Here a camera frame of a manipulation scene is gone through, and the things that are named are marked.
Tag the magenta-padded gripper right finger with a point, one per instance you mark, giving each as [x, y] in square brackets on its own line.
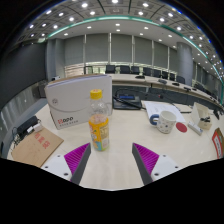
[146, 157]

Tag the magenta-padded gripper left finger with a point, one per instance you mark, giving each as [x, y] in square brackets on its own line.
[76, 156]

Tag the yellow-capped clear drink bottle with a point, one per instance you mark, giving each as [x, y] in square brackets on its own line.
[99, 130]

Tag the brown paper envelope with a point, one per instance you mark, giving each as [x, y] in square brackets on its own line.
[36, 146]

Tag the flat round red coaster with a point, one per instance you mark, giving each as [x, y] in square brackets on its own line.
[181, 127]

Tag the white printed paper sheet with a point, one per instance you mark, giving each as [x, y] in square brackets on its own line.
[155, 107]

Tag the white power strip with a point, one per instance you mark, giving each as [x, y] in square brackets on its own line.
[195, 128]

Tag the large white cardboard box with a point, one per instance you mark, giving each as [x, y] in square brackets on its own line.
[73, 98]

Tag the black power adapter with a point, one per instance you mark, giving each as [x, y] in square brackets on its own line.
[26, 124]

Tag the white cardboard desk organizer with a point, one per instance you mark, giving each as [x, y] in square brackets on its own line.
[200, 113]

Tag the open red-rimmed cardboard box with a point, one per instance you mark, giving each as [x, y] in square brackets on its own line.
[218, 143]

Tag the long curved conference desk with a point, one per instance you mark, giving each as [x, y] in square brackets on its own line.
[133, 79]

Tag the black desk microphone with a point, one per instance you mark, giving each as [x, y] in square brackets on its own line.
[216, 114]

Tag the row of black office chairs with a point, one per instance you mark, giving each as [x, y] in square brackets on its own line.
[125, 69]

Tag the round recessed ceiling lights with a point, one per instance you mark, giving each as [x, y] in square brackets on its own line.
[84, 5]

